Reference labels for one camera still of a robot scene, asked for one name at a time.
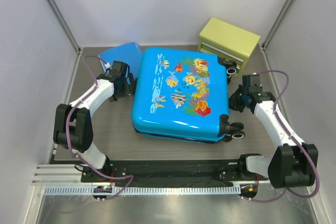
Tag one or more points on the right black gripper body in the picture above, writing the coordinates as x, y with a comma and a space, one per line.
236, 99

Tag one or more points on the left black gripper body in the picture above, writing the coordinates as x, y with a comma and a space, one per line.
125, 92

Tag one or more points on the blue suitcase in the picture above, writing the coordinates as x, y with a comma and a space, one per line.
183, 95

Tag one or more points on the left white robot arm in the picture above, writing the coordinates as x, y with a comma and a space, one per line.
73, 128

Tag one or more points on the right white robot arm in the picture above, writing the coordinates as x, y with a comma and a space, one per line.
294, 163

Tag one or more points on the blue file folder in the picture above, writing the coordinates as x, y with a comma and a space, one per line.
129, 53

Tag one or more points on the olive green drawer box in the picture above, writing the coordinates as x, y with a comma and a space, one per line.
228, 41

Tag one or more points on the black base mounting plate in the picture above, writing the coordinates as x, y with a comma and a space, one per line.
183, 173

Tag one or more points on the white slotted cable duct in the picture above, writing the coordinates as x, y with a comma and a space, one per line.
95, 190

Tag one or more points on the left aluminium frame post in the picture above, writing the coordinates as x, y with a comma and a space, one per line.
60, 19

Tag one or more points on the aluminium frame post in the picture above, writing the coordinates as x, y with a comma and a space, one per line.
279, 19
60, 19

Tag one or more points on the right aluminium frame post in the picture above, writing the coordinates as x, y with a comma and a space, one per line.
279, 19

